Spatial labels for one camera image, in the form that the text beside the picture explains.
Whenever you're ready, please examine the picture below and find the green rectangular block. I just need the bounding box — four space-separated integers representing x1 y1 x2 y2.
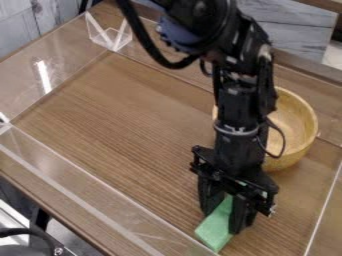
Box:
194 181 269 254

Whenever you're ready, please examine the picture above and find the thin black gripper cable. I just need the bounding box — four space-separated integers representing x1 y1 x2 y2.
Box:
256 119 288 160

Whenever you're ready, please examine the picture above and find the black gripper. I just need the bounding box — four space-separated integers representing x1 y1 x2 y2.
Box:
190 124 280 234

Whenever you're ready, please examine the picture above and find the clear acrylic tray wall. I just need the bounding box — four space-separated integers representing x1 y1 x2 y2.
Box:
0 120 218 256

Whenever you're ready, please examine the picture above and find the clear acrylic corner bracket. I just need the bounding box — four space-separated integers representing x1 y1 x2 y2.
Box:
85 12 133 52

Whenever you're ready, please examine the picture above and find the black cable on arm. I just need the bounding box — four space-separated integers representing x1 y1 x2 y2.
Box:
115 0 202 71

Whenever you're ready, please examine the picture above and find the black cable lower left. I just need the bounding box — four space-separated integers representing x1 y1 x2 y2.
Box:
0 227 58 256

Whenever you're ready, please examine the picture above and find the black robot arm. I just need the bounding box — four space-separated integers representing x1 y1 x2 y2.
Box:
151 0 280 234

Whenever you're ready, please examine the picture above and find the brown wooden bowl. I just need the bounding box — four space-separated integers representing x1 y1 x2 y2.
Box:
214 87 318 172

